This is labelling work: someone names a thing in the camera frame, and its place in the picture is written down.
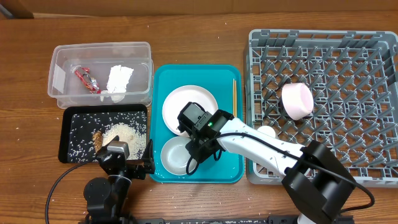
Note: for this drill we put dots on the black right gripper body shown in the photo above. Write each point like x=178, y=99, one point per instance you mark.
x=200, y=151

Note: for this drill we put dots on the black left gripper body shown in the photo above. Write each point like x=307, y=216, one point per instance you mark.
x=134, y=171

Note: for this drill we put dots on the pink plate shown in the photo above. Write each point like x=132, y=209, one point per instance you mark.
x=179, y=97

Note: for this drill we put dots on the grey bowl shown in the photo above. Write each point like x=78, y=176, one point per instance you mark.
x=174, y=156

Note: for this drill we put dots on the wooden chopstick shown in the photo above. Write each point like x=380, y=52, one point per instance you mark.
x=234, y=97
x=236, y=101

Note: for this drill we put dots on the red snack wrapper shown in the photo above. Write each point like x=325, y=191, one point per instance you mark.
x=83, y=73

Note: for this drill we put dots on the white napkin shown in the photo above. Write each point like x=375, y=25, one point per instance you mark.
x=118, y=79

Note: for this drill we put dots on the pink bowl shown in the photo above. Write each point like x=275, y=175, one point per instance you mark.
x=297, y=100

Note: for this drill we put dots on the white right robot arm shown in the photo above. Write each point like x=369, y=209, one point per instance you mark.
x=315, y=180

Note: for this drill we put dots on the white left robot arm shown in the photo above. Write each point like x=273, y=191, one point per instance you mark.
x=105, y=197

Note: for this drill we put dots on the grey dishwasher rack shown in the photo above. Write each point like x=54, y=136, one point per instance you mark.
x=352, y=76

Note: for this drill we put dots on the rice and food scraps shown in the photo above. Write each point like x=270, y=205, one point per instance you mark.
x=91, y=131

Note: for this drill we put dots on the black plastic tray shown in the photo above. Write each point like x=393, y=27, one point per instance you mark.
x=67, y=121

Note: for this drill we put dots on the teal serving tray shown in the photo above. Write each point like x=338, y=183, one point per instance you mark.
x=218, y=80

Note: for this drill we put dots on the white cup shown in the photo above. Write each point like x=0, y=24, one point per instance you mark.
x=268, y=130

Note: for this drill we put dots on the clear plastic bin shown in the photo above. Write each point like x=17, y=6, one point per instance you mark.
x=68, y=90

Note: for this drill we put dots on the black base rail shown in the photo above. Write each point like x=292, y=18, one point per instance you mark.
x=272, y=219

